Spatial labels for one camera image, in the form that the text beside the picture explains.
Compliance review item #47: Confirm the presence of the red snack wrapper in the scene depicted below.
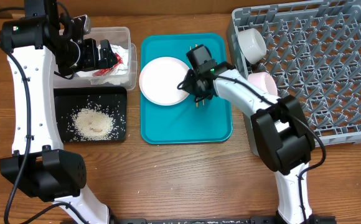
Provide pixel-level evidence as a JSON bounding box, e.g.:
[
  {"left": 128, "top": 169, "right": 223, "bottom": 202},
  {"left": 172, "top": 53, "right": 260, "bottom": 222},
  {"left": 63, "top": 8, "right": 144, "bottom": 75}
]
[{"left": 92, "top": 53, "right": 123, "bottom": 77}]

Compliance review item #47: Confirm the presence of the white napkin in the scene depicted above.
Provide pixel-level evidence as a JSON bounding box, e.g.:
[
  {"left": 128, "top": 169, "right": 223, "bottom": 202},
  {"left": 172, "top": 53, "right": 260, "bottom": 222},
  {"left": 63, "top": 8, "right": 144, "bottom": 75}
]
[{"left": 76, "top": 44, "right": 129, "bottom": 85}]

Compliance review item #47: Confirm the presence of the large white plate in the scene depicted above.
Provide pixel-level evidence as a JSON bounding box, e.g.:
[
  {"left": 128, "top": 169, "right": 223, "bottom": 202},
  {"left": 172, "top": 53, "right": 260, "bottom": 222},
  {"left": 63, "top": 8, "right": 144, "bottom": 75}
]
[{"left": 139, "top": 57, "right": 189, "bottom": 106}]

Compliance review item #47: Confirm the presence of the small white plate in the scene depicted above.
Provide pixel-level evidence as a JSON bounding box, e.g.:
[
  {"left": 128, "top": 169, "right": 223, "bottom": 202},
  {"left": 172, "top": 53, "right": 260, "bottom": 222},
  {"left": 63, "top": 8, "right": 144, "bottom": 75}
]
[{"left": 247, "top": 72, "right": 278, "bottom": 96}]

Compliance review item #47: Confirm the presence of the grey bowl of rice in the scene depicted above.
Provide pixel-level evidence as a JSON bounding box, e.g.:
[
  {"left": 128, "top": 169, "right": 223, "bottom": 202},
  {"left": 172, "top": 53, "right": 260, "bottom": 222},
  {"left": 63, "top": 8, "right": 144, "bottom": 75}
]
[{"left": 238, "top": 28, "right": 267, "bottom": 64}]

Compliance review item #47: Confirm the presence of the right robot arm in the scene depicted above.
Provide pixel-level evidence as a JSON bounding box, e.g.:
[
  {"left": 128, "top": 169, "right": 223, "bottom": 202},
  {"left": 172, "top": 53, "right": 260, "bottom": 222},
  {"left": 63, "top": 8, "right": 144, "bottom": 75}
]
[{"left": 177, "top": 45, "right": 315, "bottom": 223}]

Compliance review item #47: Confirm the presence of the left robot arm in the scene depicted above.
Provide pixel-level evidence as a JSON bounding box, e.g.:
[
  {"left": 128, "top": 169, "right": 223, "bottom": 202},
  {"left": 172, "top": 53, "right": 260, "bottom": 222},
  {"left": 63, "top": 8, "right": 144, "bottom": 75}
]
[{"left": 0, "top": 1, "right": 117, "bottom": 223}]

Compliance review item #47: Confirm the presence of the clear plastic waste bin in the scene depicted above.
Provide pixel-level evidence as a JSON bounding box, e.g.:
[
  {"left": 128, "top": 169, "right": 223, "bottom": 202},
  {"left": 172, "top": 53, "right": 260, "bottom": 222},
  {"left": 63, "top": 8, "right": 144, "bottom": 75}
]
[{"left": 53, "top": 27, "right": 138, "bottom": 91}]

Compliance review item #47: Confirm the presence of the grey dishwasher rack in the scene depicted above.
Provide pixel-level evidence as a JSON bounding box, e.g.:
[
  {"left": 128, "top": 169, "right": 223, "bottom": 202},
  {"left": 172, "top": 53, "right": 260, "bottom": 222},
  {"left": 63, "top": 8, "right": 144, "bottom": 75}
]
[{"left": 227, "top": 0, "right": 361, "bottom": 145}]

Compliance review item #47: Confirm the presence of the teal serving tray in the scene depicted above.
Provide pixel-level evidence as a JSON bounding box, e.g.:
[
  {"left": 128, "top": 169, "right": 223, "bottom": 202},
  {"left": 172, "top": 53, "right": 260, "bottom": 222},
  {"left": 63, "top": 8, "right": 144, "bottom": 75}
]
[{"left": 140, "top": 33, "right": 233, "bottom": 145}]

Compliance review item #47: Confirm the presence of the black plastic tray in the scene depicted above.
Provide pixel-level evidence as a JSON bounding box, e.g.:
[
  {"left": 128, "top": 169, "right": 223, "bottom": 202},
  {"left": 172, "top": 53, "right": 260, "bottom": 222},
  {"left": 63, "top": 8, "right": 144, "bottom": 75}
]
[{"left": 54, "top": 86, "right": 127, "bottom": 142}]

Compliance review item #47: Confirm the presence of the pile of white rice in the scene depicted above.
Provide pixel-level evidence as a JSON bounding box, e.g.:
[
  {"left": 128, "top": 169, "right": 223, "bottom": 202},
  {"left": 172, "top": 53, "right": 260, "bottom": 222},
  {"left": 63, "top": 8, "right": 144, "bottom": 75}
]
[{"left": 57, "top": 104, "right": 126, "bottom": 142}]

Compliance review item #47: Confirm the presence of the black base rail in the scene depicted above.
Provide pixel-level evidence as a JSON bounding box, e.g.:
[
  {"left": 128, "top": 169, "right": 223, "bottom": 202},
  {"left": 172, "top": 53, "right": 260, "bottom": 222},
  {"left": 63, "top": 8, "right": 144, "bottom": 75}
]
[{"left": 108, "top": 214, "right": 337, "bottom": 224}]

